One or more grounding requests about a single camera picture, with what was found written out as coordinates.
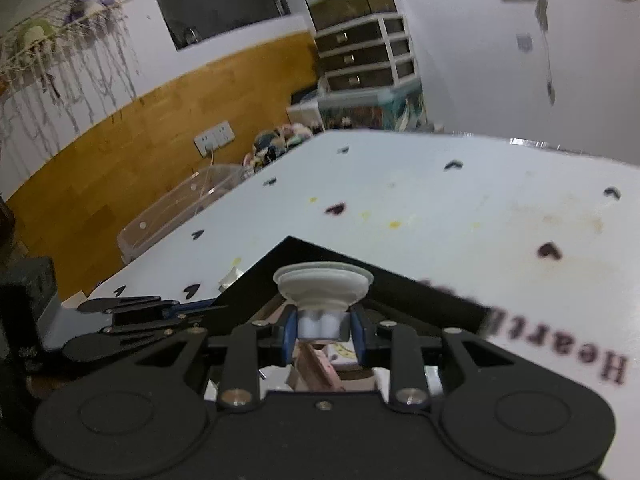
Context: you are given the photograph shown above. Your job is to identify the white power cable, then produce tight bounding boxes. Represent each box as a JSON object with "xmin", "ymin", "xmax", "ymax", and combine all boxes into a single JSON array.
[{"xmin": 197, "ymin": 147, "xmax": 219, "ymax": 212}]

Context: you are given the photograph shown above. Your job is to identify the clear plastic bin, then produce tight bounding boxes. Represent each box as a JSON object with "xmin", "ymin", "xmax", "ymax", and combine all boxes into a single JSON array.
[{"xmin": 117, "ymin": 163, "xmax": 247, "ymax": 264}]

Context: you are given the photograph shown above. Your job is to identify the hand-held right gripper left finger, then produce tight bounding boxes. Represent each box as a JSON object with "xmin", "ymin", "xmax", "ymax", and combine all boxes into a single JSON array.
[{"xmin": 135, "ymin": 309, "xmax": 300, "ymax": 413}]

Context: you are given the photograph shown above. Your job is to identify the white plastic drawer cabinet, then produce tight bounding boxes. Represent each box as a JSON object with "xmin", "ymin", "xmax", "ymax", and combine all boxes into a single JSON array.
[{"xmin": 302, "ymin": 0, "xmax": 419, "ymax": 95}]

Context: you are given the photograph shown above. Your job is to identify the white plastic suction cup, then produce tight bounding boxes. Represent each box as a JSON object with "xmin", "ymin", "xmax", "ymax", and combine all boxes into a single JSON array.
[{"xmin": 273, "ymin": 263, "xmax": 376, "ymax": 342}]

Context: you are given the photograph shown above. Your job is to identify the black storage box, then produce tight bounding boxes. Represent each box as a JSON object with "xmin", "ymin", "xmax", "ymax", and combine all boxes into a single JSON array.
[{"xmin": 212, "ymin": 234, "xmax": 493, "ymax": 346}]

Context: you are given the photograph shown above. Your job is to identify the dark wall window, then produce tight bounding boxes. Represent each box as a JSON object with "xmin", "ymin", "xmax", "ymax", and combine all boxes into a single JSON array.
[{"xmin": 142, "ymin": 0, "xmax": 292, "ymax": 52}]

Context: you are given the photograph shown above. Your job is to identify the white wall socket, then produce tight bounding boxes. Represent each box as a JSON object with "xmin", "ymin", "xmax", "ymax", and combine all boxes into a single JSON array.
[{"xmin": 193, "ymin": 120, "xmax": 236, "ymax": 157}]

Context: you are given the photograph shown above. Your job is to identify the pile of plush toys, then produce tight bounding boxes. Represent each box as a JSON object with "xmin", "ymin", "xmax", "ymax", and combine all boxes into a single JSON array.
[{"xmin": 243, "ymin": 121, "xmax": 327, "ymax": 177}]

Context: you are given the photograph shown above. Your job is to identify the white macrame wall hanging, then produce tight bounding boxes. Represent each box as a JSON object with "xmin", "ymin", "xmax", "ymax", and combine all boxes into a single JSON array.
[{"xmin": 0, "ymin": 0, "xmax": 142, "ymax": 197}]

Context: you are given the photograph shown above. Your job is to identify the white paper scrap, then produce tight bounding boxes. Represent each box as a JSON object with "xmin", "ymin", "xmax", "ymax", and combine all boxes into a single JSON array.
[{"xmin": 218, "ymin": 267, "xmax": 245, "ymax": 292}]

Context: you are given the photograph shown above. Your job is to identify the white heart print tablecloth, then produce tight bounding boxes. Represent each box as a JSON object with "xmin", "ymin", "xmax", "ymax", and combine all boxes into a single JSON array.
[{"xmin": 42, "ymin": 129, "xmax": 640, "ymax": 476}]

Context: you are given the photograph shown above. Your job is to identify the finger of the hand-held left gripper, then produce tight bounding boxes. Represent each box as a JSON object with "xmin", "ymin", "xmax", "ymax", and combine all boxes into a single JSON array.
[
  {"xmin": 61, "ymin": 316, "xmax": 209, "ymax": 364},
  {"xmin": 76, "ymin": 295, "xmax": 229, "ymax": 317}
]

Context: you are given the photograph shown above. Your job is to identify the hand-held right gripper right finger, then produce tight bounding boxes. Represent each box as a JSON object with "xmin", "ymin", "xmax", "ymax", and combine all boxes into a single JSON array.
[{"xmin": 350, "ymin": 305, "xmax": 516, "ymax": 414}]

